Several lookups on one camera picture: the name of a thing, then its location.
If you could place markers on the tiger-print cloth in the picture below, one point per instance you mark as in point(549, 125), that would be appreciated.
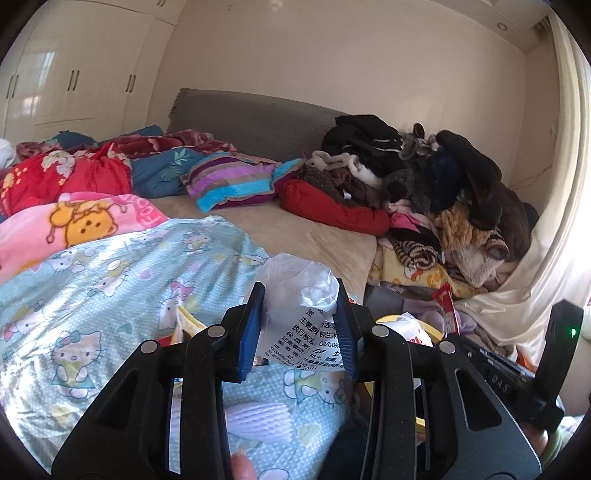
point(418, 254)

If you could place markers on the black jacket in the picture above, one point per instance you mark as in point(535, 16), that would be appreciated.
point(364, 138)

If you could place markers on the grey fur garment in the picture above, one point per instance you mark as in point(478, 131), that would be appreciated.
point(415, 180)

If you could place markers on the blue leaf-print quilt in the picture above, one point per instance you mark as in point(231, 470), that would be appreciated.
point(161, 170)

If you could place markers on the dark red floral blanket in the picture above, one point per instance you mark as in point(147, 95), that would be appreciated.
point(194, 138)

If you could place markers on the yellow cartoon blanket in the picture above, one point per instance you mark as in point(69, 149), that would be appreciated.
point(429, 279)

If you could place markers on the yellow-rimmed waste bin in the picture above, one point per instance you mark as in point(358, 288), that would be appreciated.
point(389, 317)

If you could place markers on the grey bed headboard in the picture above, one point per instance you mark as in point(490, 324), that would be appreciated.
point(249, 120)

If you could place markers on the yellow white wrapper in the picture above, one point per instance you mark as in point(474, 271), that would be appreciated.
point(187, 323)

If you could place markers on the striped purple pillow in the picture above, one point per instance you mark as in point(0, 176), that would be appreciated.
point(231, 177)

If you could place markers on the cream curtain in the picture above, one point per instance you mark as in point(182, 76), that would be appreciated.
point(545, 258)

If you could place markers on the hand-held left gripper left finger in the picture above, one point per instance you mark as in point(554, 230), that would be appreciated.
point(251, 337)

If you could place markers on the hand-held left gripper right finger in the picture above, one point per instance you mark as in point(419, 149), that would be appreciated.
point(348, 337)

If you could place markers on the white foam fruit net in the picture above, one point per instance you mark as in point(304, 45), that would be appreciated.
point(263, 422)

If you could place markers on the brown dotted garment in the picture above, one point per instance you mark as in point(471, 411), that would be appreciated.
point(332, 180)

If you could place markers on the pink cloth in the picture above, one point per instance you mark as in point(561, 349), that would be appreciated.
point(406, 221)

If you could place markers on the person's left hand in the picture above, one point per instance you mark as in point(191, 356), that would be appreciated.
point(243, 467)

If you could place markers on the orange fleece garment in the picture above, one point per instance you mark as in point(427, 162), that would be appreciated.
point(457, 221)

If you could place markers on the white knit garment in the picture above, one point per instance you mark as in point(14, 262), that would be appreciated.
point(341, 161)

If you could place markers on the white printed plastic wrapper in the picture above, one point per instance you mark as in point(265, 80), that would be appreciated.
point(295, 295)

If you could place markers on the dark brown plush coat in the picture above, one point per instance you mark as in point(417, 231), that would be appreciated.
point(480, 170)

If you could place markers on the lavender cloth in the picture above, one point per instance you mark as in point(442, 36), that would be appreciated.
point(427, 318)

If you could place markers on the red garment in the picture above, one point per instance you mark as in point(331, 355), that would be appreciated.
point(332, 212)

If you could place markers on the red floral quilt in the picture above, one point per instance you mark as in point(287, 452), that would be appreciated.
point(83, 175)

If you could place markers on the white red-print packet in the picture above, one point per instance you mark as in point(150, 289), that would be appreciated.
point(406, 328)

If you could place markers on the light blue cat-print blanket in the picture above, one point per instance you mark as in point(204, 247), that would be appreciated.
point(115, 286)

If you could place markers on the beige bed sheet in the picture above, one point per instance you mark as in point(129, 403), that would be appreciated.
point(300, 240)

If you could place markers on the dark blue garment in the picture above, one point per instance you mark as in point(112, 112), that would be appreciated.
point(448, 175)

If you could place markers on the white wardrobe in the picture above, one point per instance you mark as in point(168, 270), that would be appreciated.
point(83, 69)

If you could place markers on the red snack packet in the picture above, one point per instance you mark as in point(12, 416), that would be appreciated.
point(447, 304)

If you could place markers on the pink bear-print blanket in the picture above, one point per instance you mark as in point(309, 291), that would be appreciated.
point(83, 221)

